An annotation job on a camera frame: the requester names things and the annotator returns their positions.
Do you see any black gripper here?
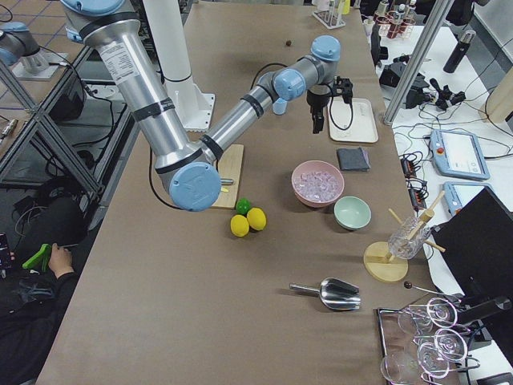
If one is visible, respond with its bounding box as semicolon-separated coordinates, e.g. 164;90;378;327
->
306;76;353;133

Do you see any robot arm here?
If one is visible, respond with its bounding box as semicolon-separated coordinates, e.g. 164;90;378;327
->
63;1;341;212
1;22;40;66

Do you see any light blue cup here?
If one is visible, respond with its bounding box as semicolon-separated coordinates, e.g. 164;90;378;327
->
273;98;288;116

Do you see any wooden cup stand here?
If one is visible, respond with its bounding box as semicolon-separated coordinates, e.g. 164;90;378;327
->
364;191;446;282

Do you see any metal ice scoop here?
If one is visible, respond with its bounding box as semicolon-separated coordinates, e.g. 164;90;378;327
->
289;278;361;311

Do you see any cream rabbit tray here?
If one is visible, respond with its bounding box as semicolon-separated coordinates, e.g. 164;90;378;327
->
328;97;378;144

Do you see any grey folded cloth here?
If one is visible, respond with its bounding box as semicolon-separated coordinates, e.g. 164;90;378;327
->
337;147;370;172

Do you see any pink bowl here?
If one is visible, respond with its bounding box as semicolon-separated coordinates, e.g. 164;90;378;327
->
291;160;345;208

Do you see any wooden cutting board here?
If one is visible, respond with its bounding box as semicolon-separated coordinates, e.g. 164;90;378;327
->
212;144;244;209

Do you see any mint green bowl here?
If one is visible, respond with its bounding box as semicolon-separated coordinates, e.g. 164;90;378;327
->
333;196;372;230

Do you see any green lime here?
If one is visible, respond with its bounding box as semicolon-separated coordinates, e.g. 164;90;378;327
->
236;198;252;216

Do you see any yellow lemon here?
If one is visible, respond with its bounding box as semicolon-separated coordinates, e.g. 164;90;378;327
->
230;214;249;237
246;207;267;231

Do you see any blue teach pendant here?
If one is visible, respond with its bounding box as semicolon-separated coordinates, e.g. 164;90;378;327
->
430;129;491;180
442;181;491;217

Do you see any crystal glass on stand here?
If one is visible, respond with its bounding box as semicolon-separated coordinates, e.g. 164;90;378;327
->
388;217;430;260

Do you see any wine glass rack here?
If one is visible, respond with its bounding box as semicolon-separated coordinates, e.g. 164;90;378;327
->
373;294;513;385

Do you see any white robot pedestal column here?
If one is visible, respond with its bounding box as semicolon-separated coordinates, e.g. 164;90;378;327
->
143;0;216;132

